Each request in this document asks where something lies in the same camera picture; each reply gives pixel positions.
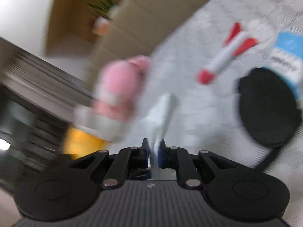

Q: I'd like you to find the beige headboard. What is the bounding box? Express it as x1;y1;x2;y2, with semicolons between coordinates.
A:
85;0;210;89

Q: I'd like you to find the yellow plush toy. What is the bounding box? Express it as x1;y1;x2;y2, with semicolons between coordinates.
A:
62;126;110;160

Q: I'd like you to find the white wet wipe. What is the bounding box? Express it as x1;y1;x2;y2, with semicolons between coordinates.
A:
141;93;180;180

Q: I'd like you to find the blue wet wipes pack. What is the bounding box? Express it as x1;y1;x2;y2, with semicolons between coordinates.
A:
265;30;302;99

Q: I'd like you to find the pink white plush toy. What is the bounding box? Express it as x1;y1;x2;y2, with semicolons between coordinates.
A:
73;55;151;142

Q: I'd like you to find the potted green plant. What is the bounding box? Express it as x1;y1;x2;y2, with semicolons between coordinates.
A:
87;0;116;36

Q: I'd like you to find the red white toy rocket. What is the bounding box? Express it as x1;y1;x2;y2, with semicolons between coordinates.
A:
197;22;259;85

